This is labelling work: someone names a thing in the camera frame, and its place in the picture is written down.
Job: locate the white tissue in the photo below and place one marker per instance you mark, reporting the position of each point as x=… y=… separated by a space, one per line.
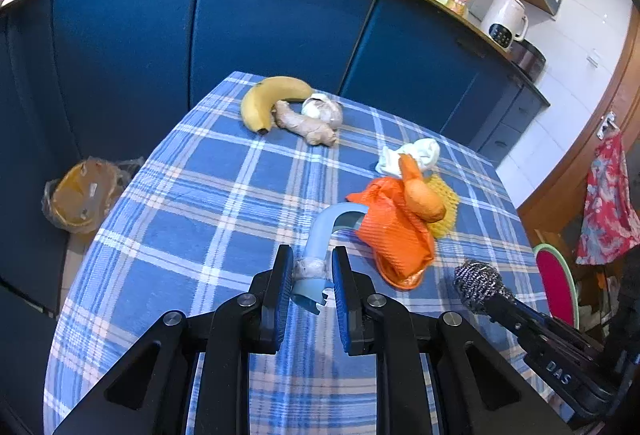
x=425 y=152

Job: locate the yellow tin can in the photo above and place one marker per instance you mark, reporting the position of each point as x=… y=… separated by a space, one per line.
x=458 y=1

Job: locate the wooden door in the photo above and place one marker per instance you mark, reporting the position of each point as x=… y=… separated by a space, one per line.
x=565 y=165

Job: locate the red bin with green rim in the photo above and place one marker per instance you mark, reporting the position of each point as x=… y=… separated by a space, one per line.
x=555 y=285

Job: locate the steel wool scrubber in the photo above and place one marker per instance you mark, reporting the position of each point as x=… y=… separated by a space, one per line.
x=477 y=282

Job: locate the ginger root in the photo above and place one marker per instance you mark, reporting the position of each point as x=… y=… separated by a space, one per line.
x=300 y=120

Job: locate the dark rice cooker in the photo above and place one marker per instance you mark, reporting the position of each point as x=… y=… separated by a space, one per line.
x=529 y=60

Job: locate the yellow banana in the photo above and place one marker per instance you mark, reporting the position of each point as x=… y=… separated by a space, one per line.
x=260 y=100

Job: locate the blue plaid tablecloth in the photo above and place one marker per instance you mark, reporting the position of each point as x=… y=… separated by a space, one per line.
x=200 y=225

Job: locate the red floral cloth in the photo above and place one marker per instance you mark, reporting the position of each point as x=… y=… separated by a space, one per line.
x=605 y=205

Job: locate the garlic bulb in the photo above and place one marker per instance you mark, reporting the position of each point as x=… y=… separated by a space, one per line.
x=327 y=111

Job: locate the white wall switch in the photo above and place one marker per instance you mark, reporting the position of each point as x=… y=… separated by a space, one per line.
x=593 y=59

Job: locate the white soy milk maker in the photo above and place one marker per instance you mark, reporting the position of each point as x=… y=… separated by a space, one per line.
x=502 y=17

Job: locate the orange carrot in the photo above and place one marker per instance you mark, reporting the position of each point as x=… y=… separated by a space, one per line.
x=422 y=197

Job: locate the orange mesh bag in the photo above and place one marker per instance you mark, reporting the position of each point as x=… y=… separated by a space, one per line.
x=395 y=235

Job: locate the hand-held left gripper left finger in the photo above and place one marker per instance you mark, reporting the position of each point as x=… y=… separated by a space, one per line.
x=282 y=300

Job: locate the light blue peeler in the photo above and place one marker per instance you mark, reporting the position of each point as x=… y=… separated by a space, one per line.
x=320 y=235

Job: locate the blue kitchen base cabinets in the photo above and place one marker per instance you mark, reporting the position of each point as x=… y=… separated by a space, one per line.
x=150 y=40

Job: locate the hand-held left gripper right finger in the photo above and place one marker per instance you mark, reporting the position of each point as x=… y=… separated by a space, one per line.
x=342 y=300

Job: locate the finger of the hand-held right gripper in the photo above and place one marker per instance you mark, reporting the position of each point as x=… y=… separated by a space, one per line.
x=520 y=327
x=540 y=315

